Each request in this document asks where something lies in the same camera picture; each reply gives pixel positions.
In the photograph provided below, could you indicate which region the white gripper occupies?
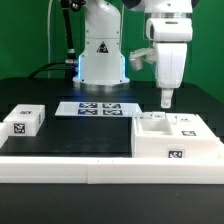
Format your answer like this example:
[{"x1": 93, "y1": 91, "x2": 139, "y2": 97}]
[{"x1": 146, "y1": 18, "x2": 193, "y2": 109}]

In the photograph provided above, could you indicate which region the white cabinet door panel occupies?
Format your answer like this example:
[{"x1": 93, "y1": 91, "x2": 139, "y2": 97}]
[
  {"x1": 141, "y1": 111, "x2": 166, "y2": 120},
  {"x1": 166, "y1": 113, "x2": 215, "y2": 139}
]

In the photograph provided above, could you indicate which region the white cabinet body box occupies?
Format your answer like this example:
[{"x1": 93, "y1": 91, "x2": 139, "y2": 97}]
[{"x1": 131, "y1": 113, "x2": 224, "y2": 159}]

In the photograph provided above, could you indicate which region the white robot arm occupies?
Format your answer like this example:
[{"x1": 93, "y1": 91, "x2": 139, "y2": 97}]
[{"x1": 59, "y1": 0, "x2": 200, "y2": 108}]

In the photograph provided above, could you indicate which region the white cabinet top block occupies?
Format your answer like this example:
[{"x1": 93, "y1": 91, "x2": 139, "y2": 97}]
[{"x1": 3, "y1": 104, "x2": 45, "y2": 136}]

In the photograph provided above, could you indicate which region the white U-shaped table fence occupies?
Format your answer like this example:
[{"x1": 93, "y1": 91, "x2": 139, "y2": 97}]
[{"x1": 0, "y1": 119, "x2": 224, "y2": 184}]

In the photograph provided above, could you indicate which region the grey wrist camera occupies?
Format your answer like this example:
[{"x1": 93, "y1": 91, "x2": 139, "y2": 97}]
[{"x1": 129, "y1": 48, "x2": 156, "y2": 71}]

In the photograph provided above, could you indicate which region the black cable bundle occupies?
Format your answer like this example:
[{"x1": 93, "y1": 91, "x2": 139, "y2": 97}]
[{"x1": 27, "y1": 0, "x2": 84, "y2": 80}]

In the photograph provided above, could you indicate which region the white marker base plate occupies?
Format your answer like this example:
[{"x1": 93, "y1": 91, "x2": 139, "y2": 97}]
[{"x1": 55, "y1": 102, "x2": 141, "y2": 117}]

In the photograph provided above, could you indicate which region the white thin cable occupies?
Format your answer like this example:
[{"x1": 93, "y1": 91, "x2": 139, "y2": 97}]
[{"x1": 46, "y1": 0, "x2": 54, "y2": 80}]

